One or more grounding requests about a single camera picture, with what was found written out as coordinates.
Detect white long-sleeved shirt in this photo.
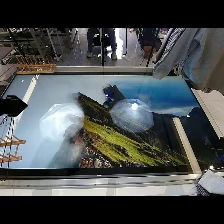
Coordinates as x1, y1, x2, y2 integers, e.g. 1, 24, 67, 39
181, 27, 224, 95

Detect person's legs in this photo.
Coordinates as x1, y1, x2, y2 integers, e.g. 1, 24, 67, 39
85, 27, 119, 61

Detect brown wooden rack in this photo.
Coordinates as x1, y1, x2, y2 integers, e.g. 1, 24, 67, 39
15, 63, 57, 75

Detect striped shirt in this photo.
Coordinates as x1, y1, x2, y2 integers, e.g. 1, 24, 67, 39
155, 27, 186, 64

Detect silver frame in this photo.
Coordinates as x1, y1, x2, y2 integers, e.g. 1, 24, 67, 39
0, 169, 224, 197

